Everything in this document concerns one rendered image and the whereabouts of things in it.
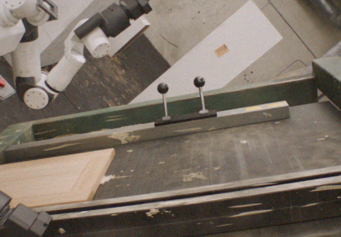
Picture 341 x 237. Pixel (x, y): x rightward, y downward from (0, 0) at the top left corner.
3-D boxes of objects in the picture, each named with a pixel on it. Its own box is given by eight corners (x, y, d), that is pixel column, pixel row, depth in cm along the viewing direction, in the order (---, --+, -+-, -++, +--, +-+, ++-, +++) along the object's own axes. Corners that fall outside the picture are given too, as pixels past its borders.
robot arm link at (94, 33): (127, 40, 127) (98, 63, 127) (110, 19, 132) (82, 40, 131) (115, 22, 117) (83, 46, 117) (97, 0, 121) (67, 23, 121)
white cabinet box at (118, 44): (95, 27, 656) (127, -3, 638) (118, 54, 660) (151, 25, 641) (86, 28, 613) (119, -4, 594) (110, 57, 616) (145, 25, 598)
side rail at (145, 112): (43, 144, 167) (37, 120, 164) (315, 100, 152) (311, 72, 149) (38, 149, 161) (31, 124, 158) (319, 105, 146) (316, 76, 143)
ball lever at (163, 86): (162, 124, 132) (157, 85, 135) (173, 122, 131) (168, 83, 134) (160, 122, 128) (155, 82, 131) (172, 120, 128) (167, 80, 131)
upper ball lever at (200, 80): (199, 119, 130) (193, 79, 133) (211, 116, 130) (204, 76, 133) (197, 116, 126) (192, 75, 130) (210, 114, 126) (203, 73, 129)
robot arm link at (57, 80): (81, 74, 126) (47, 116, 132) (82, 60, 134) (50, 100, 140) (53, 56, 121) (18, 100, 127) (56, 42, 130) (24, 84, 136)
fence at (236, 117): (14, 155, 142) (10, 145, 140) (286, 112, 128) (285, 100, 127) (7, 161, 137) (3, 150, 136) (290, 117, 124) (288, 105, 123)
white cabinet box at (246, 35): (132, 100, 566) (248, 1, 513) (160, 132, 569) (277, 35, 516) (121, 109, 507) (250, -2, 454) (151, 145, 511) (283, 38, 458)
